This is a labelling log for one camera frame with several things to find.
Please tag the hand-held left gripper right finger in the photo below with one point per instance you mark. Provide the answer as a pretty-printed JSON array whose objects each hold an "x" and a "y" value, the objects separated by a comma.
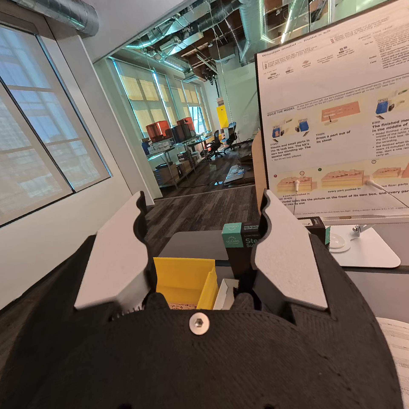
[{"x": 287, "y": 255}]

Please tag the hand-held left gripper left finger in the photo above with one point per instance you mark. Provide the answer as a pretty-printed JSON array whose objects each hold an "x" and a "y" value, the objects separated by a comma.
[{"x": 111, "y": 255}]

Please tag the dark model kit box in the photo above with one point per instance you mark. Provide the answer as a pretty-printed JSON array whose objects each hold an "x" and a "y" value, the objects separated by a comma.
[{"x": 238, "y": 258}]

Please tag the yellow plastic bin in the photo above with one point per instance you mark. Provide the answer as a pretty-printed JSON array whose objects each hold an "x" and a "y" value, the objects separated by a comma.
[{"x": 182, "y": 274}]

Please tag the white cardboard tray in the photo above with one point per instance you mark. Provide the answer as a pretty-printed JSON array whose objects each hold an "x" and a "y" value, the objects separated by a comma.
[{"x": 223, "y": 294}]

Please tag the white document stand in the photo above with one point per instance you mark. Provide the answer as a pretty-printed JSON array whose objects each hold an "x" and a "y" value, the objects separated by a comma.
[{"x": 367, "y": 252}]

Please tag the laser-cut plywood sheet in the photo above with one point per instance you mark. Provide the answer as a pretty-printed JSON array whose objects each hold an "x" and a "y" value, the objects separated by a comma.
[{"x": 183, "y": 306}]

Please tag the flat cardboard pile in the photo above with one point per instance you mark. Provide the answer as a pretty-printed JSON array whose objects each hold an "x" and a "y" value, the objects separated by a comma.
[{"x": 238, "y": 174}]

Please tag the metal work table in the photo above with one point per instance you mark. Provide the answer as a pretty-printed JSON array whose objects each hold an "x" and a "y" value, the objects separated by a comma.
[{"x": 172, "y": 156}]

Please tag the large orange 3D printer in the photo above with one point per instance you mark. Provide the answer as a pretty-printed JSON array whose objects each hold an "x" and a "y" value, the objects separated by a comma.
[{"x": 157, "y": 131}]

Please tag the blue office chair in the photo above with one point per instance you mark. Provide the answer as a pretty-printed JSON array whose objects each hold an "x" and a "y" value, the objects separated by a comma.
[{"x": 230, "y": 135}]

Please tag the black office chair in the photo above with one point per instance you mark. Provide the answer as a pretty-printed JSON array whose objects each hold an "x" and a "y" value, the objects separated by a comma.
[{"x": 213, "y": 145}]

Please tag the printed booklet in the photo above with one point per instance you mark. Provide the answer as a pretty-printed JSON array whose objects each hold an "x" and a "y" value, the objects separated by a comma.
[{"x": 399, "y": 351}]

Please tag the large frosted window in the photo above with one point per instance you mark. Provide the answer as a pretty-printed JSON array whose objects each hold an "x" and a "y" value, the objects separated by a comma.
[{"x": 38, "y": 127}]

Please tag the small orange 3D printer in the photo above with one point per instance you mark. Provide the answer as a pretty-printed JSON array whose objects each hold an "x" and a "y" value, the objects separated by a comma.
[{"x": 185, "y": 122}]

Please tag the printed instruction sheet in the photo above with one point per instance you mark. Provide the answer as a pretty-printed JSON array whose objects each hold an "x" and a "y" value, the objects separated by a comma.
[{"x": 319, "y": 96}]

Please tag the yellow wall panel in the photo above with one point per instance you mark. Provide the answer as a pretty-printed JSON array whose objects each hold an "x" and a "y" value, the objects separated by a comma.
[{"x": 222, "y": 119}]

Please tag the silver ventilation duct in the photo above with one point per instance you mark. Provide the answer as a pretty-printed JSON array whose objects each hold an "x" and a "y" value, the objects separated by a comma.
[{"x": 252, "y": 28}]

